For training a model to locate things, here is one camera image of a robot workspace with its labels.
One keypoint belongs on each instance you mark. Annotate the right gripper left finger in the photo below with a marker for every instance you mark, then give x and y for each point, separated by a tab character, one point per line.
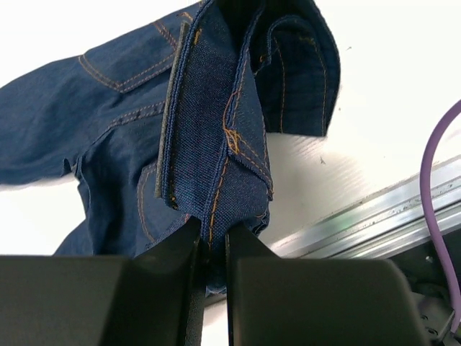
153	299

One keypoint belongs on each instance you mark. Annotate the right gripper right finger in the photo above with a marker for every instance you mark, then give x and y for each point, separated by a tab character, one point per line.
276	301

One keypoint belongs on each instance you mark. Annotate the dark blue denim trousers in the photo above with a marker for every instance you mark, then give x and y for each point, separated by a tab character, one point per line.
170	122

